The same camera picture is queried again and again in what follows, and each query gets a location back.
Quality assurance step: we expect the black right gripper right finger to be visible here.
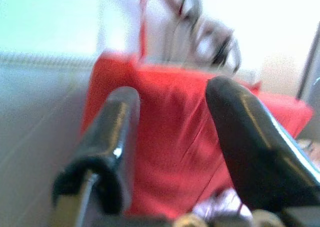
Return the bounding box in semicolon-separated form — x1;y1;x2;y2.
204;76;320;213

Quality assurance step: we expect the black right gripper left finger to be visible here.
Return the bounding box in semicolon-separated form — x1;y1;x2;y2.
51;86;141;227

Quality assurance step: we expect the pink cartoon print blanket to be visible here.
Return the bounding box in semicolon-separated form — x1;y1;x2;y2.
192;136;320;223

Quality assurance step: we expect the red folded mattress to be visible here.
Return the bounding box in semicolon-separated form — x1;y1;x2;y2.
79;50;315;220

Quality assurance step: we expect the white quilted mattress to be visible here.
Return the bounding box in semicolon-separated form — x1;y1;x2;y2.
0;50;101;227

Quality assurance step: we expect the grey metal bar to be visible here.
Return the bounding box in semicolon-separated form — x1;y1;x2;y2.
296;21;320;100

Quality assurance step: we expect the red hanging strap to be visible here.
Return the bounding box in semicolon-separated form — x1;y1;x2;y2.
139;0;151;60

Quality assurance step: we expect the white bag with black handles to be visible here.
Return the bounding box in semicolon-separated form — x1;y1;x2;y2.
172;0;242;73

